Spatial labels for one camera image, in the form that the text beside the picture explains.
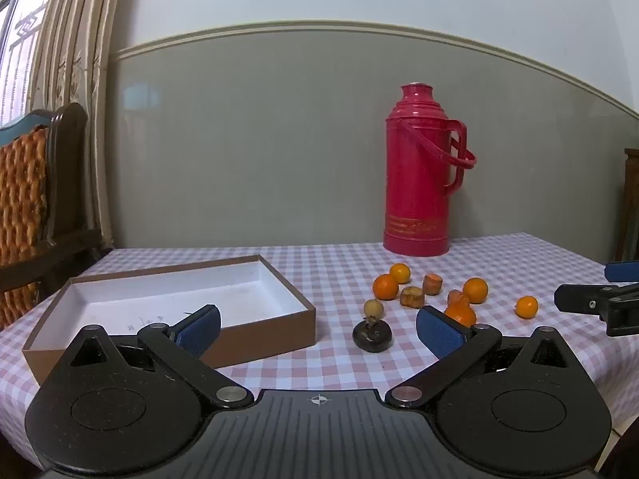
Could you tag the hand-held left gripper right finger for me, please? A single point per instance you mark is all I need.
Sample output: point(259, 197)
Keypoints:
point(439, 332)

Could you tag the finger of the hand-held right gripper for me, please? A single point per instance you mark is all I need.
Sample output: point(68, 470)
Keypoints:
point(579, 298)
point(621, 272)

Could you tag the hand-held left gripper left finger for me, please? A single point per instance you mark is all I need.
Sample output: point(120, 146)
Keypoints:
point(199, 332)

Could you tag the orange tangerine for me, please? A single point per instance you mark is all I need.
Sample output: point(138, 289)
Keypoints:
point(526, 307)
point(385, 287)
point(462, 313)
point(475, 290)

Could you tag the cut carrot piece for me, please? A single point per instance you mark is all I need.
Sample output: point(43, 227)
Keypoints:
point(432, 283)
point(458, 298)

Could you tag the carrot top piece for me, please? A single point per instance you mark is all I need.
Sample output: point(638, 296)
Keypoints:
point(412, 297)

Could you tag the dark mangosteen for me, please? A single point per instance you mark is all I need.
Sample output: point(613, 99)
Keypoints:
point(372, 337)

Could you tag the small tan longan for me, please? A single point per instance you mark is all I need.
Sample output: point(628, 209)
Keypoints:
point(373, 307)

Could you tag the small yellow-orange kumquat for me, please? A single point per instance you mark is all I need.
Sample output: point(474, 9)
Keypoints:
point(399, 273)

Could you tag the brown cardboard box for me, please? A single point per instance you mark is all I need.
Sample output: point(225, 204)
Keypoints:
point(272, 334)

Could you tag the dark wooden furniture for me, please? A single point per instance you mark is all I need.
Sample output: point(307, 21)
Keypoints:
point(631, 199)

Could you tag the pink checked tablecloth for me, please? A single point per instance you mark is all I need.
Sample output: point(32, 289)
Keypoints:
point(324, 269)

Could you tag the red thermos flask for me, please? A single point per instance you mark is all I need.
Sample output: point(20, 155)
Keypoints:
point(417, 184)

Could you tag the dark wooden sofa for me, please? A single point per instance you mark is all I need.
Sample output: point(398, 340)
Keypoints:
point(67, 169)

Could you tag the woven orange sofa mat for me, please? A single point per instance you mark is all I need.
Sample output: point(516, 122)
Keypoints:
point(22, 199)

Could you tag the teal sofa back cushion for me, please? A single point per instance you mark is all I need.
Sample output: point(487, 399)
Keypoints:
point(20, 122)

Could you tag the beige striped curtain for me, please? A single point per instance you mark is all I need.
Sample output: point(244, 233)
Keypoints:
point(85, 60)

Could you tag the window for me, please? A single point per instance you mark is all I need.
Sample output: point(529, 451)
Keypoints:
point(20, 60)

